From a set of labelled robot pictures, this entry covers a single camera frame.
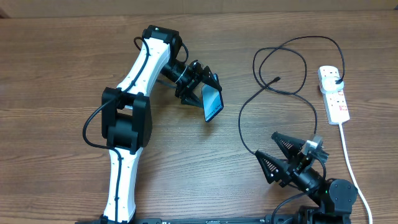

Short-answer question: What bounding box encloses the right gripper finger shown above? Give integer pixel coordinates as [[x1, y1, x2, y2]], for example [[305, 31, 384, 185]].
[[271, 132, 306, 160], [255, 151, 292, 185]]

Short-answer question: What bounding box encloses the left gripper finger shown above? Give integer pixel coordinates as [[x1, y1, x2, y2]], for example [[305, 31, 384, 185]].
[[180, 90, 203, 108], [202, 66, 222, 91]]

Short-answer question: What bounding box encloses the Samsung Galaxy smartphone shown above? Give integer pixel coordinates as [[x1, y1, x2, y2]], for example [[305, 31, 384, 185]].
[[201, 85, 224, 123]]

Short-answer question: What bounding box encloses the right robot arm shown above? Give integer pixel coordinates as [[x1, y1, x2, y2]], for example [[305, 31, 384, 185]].
[[254, 132, 358, 223]]

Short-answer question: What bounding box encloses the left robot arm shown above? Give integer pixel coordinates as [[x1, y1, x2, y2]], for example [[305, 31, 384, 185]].
[[99, 26, 224, 223]]

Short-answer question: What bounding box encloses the white charger plug adapter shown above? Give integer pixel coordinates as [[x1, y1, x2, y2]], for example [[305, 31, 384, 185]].
[[320, 77, 345, 94]]

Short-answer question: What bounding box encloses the white power strip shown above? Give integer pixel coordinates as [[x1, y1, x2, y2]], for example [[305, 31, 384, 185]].
[[317, 65, 350, 125]]

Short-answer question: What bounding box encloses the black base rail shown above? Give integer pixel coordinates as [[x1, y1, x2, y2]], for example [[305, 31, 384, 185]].
[[74, 214, 352, 224]]

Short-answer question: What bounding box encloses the white power strip cord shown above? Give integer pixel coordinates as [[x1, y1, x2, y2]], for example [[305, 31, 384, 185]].
[[338, 123, 373, 224]]

